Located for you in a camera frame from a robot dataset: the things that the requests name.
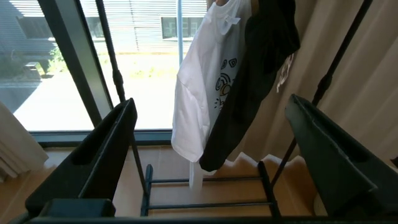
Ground window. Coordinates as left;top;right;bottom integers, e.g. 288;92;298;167
0;0;208;147

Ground white printed t-shirt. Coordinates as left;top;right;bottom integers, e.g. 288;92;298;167
170;0;253;190

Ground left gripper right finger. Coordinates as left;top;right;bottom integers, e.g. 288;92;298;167
285;94;398;218

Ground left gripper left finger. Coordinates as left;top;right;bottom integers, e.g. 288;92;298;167
25;98;138;218

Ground black clothes rack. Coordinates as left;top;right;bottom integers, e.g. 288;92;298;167
95;0;374;218

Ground black shorts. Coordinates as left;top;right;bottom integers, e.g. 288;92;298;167
198;0;302;172

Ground beige curtain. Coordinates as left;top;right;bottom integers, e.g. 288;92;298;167
206;0;398;170
0;101;50;183

